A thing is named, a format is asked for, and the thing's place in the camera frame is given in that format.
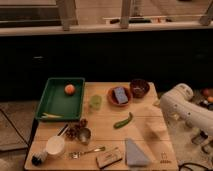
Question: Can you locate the yellow-green bean in tray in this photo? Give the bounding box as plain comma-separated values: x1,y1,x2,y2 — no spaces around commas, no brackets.
42,113,62,119

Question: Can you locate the black cable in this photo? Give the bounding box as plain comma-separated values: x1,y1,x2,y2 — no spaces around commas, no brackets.
178,161,211,171

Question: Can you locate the white measuring cup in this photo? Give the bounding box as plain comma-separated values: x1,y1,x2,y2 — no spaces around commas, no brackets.
45,125,68,157

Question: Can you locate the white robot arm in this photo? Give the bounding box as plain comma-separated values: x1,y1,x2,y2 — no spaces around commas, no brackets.
160,83,213,136

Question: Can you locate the blue folded cloth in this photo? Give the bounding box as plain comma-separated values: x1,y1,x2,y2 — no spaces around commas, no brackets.
125,138,151,167

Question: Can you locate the metal cup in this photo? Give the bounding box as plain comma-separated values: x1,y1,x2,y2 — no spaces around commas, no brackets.
78,128,91,145

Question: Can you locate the pine cone small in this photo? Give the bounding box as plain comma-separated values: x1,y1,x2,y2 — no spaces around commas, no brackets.
79,119,88,127

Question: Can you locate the pine cone large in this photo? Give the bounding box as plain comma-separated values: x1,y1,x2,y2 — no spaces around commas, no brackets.
65,125,80,140

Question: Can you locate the blue sponge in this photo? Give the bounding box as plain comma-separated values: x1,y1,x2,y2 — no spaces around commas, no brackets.
114,87,128,104

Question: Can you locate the wooden block brush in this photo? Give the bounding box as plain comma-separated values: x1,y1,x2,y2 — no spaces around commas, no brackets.
96,147,123,169

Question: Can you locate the orange fruit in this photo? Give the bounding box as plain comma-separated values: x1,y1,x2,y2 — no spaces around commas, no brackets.
64,84,75,95

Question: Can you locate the black white small brush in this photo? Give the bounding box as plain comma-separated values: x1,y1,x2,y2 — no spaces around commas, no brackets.
31,151,48,166

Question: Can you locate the green pepper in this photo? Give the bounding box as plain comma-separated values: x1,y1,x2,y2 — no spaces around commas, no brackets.
113,112,133,129

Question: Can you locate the spice bottle rack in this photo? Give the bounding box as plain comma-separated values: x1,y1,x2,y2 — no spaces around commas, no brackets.
191,131,213,154

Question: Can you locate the green plastic tray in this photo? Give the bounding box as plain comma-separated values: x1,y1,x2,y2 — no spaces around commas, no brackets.
35,77,85,122

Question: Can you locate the silver fork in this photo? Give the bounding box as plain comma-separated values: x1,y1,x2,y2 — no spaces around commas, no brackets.
69,146,106,159

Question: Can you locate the dark brown bowl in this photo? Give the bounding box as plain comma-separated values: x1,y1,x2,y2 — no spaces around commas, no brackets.
130,79,150,98

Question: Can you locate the green translucent cup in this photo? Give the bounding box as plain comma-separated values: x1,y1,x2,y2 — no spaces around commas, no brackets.
89,95,102,110

